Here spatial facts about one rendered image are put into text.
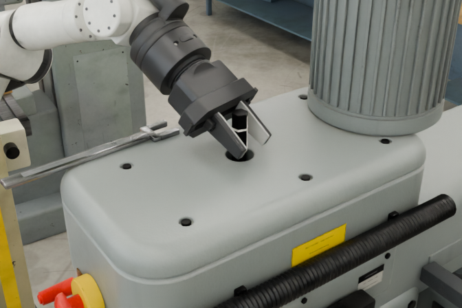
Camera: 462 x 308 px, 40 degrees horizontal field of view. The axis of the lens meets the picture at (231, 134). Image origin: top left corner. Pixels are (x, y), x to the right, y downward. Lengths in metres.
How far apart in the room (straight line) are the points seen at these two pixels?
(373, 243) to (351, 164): 0.11
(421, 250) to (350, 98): 0.30
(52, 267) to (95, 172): 2.88
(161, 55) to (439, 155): 0.54
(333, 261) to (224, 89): 0.26
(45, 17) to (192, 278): 0.47
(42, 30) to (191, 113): 0.30
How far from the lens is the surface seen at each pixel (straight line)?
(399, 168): 0.87
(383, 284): 1.01
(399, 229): 0.88
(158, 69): 0.83
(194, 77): 0.82
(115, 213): 0.74
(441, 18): 0.87
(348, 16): 0.85
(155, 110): 5.20
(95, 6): 0.87
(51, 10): 0.97
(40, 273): 3.67
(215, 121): 0.80
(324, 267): 0.80
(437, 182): 1.07
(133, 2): 0.86
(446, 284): 1.07
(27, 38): 1.01
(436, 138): 1.20
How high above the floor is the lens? 2.32
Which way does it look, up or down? 29 degrees down
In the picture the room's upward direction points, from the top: straight up
